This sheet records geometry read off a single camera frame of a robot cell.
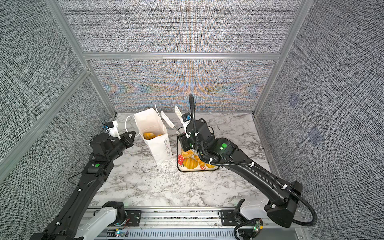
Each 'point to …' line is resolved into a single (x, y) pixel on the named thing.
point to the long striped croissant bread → (201, 163)
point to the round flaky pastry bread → (188, 153)
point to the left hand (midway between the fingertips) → (136, 131)
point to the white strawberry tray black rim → (189, 161)
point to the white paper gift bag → (154, 133)
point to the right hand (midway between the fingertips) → (182, 132)
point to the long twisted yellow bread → (148, 135)
